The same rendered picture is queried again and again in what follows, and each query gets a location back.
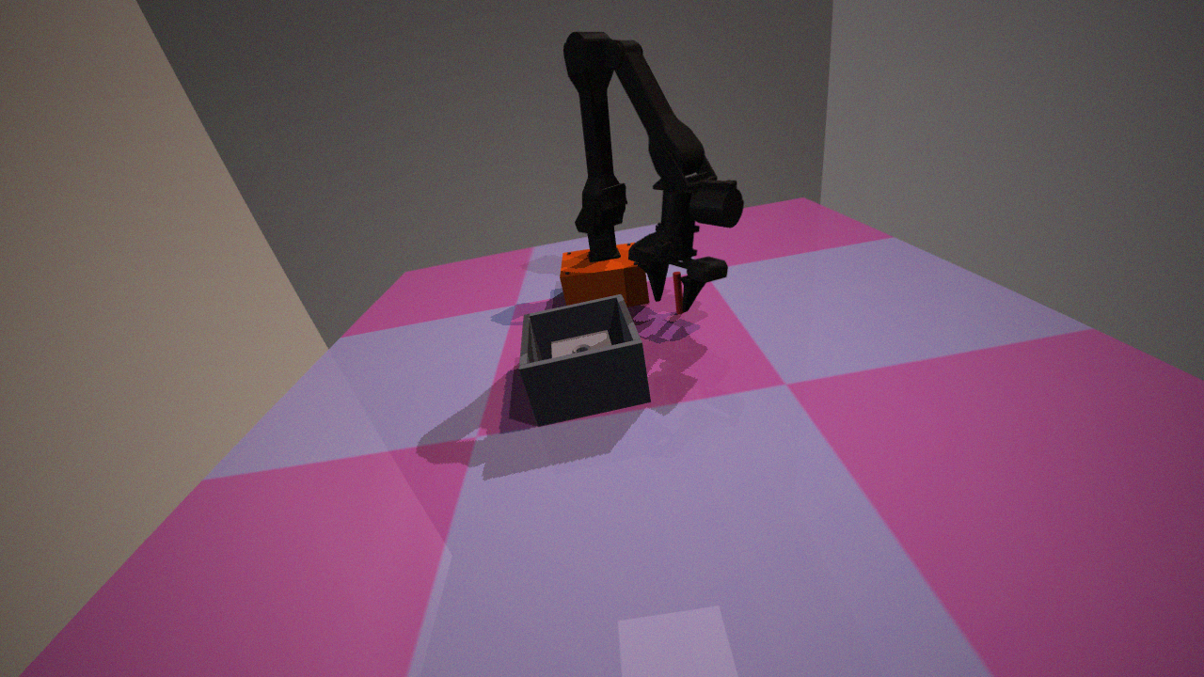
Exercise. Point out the dark red peg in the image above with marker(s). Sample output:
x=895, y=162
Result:
x=678, y=292

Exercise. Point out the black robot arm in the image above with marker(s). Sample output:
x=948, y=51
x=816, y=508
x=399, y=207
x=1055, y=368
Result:
x=591, y=58

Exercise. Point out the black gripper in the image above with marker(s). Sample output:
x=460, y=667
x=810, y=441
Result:
x=699, y=271

